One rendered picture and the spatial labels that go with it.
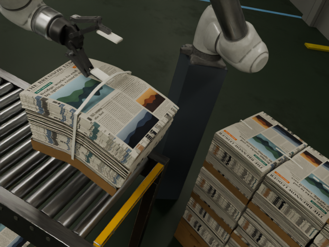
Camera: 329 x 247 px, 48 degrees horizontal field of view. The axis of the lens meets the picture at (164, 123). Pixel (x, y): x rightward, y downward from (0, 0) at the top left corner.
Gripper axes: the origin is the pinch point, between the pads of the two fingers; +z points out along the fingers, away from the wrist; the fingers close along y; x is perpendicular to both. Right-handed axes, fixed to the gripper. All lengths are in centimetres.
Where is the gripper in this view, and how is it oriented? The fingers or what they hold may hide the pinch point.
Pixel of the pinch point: (112, 59)
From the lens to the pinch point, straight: 109.0
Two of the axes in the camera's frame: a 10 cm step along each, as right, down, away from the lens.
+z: 8.5, 5.0, -1.8
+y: -2.7, 7.0, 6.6
